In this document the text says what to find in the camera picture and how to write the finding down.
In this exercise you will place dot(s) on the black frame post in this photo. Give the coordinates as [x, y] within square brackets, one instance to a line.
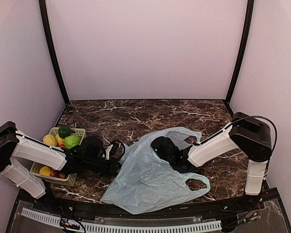
[51, 50]
[241, 51]

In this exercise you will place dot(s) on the white slotted cable duct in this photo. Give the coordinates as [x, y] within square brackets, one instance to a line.
[117, 225]

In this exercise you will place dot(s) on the black front table rail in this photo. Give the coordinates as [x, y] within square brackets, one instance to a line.
[227, 210]

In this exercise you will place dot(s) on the yellow bumpy fruit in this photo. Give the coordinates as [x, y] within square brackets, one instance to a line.
[50, 140]

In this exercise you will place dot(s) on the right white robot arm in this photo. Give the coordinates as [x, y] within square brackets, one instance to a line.
[251, 134]

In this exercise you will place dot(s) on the green fruit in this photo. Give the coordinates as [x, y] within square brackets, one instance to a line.
[71, 141]

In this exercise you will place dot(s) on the dark green avocado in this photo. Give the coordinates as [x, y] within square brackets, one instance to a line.
[64, 131]

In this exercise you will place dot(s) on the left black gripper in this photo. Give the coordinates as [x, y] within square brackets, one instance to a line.
[112, 170]

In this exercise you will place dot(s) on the light blue plastic bag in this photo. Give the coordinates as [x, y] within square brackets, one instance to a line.
[146, 179]

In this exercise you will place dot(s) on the yellow lemon in basket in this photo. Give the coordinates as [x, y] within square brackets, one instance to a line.
[45, 171]

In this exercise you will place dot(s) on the right black frame post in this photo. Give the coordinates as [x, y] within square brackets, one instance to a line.
[241, 51]

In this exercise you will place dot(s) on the left black frame post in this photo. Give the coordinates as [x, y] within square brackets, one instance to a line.
[51, 50]

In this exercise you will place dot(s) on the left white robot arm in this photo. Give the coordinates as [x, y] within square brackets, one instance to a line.
[62, 153]

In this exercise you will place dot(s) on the orange fruit in basket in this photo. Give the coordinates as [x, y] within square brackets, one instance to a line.
[60, 140]

